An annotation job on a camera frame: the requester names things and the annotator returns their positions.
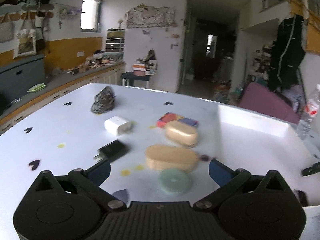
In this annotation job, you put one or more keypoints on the grey drawer organiser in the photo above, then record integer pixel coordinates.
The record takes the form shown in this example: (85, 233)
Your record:
(115, 40)

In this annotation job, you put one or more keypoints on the pink orange pot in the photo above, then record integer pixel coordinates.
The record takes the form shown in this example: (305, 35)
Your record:
(139, 69)

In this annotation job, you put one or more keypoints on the purple armchair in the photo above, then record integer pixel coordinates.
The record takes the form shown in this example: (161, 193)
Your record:
(260, 99)

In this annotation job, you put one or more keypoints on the green packet on counter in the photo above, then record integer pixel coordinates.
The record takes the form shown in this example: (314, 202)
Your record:
(36, 88)

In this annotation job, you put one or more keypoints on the white cardboard tray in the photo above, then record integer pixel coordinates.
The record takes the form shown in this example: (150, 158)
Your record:
(258, 143)

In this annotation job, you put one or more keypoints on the black hair claw clip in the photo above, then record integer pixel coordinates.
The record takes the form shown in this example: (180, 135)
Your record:
(104, 101)

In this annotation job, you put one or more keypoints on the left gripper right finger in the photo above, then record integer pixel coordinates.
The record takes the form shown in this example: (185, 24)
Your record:
(223, 175)

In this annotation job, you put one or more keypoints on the fabric wall hanging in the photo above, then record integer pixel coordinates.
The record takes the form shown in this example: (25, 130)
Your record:
(144, 16)

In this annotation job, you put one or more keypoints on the cream cabinet counter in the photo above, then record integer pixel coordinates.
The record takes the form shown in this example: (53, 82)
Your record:
(58, 86)

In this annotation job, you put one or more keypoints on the canvas tote bag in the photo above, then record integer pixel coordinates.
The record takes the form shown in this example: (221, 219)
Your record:
(26, 38)

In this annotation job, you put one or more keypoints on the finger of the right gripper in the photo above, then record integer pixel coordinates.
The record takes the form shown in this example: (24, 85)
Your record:
(314, 169)

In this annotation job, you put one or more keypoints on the colourful card box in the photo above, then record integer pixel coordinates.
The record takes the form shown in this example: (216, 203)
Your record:
(169, 116)

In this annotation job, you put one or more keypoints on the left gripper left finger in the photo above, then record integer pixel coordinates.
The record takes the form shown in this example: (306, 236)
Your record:
(95, 175)

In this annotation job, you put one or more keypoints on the small dark stool table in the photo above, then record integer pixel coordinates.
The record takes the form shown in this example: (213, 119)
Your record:
(128, 79)

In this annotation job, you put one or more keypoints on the clear water bottle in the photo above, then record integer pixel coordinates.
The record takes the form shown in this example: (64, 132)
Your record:
(311, 110)

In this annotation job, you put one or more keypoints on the black wall charger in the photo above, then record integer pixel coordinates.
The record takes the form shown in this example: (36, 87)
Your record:
(112, 151)

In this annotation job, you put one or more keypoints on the beige oval case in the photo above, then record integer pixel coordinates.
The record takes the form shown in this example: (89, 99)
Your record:
(181, 133)

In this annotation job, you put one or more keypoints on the white wall charger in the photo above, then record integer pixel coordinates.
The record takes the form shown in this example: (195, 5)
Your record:
(117, 125)

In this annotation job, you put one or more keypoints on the black hanging garment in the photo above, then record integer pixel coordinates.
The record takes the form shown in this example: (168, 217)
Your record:
(286, 54)

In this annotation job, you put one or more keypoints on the mint green round disc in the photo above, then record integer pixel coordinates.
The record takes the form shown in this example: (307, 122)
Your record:
(174, 182)

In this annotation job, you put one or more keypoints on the wooden oval block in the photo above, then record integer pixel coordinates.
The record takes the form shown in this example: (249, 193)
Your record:
(162, 157)

